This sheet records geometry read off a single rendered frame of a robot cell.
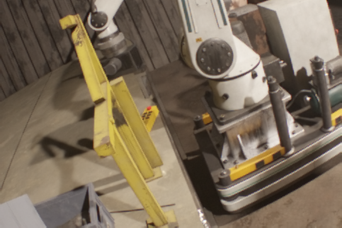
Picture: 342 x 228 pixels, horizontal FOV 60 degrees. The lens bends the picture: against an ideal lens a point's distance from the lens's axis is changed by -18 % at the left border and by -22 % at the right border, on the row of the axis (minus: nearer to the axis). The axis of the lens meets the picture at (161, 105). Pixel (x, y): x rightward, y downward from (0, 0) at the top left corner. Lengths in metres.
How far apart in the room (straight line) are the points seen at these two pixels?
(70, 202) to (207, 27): 1.14
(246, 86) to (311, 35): 0.68
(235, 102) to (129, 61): 0.65
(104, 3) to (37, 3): 3.50
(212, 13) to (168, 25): 3.54
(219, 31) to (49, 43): 3.85
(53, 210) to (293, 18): 1.85
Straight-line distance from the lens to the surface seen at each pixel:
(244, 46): 2.16
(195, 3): 1.87
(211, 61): 1.93
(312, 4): 2.38
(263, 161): 2.06
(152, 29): 5.38
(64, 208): 1.52
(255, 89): 2.11
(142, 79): 2.12
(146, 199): 1.28
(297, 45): 2.35
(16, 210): 1.27
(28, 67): 5.59
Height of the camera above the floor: 1.62
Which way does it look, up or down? 23 degrees down
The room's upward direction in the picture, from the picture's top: 24 degrees counter-clockwise
